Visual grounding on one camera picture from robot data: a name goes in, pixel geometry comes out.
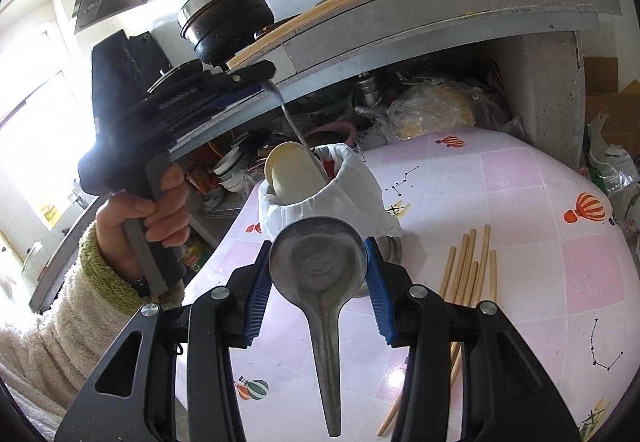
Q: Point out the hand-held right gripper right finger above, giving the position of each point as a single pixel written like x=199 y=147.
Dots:
x=380 y=292

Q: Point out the steel lidded container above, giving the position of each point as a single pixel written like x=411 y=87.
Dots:
x=368 y=92

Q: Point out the brown cardboard box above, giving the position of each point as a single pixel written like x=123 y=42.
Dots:
x=610 y=102

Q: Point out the pink plastic basin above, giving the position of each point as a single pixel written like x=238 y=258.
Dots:
x=335 y=132

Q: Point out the green print plastic bag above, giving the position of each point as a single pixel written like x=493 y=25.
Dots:
x=610 y=162

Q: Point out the person's left hand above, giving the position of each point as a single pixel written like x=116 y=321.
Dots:
x=170 y=212

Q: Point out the pink patterned table cover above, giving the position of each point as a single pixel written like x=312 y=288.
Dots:
x=525 y=202

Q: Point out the grey concrete counter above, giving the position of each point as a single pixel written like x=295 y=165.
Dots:
x=400 y=17

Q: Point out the thin metal spoon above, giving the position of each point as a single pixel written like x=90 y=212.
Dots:
x=295 y=127

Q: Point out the steel container with white bag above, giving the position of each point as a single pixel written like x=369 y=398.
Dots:
x=350 y=202

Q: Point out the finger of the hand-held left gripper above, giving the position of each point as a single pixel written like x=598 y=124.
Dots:
x=250 y=72
x=235 y=101

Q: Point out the pile of wooden chopsticks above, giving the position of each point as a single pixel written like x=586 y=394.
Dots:
x=470 y=282

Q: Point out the large metal ladle spoon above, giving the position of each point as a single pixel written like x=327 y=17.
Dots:
x=320 y=262

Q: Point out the red snack packet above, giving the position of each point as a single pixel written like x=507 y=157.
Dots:
x=202 y=183

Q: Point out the black pot with steel lid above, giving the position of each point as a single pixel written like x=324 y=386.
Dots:
x=230 y=22

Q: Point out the person's left forearm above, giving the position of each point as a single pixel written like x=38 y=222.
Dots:
x=60 y=337

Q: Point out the bright window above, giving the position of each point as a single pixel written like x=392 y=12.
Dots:
x=35 y=147

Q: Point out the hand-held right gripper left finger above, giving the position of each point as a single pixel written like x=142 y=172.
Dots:
x=257 y=302

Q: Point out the bag of yellow food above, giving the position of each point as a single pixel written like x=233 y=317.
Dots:
x=430 y=114

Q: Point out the yellow label jar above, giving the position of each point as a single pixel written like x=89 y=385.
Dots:
x=193 y=254

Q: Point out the stack of white bowls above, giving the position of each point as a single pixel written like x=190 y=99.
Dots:
x=230 y=167

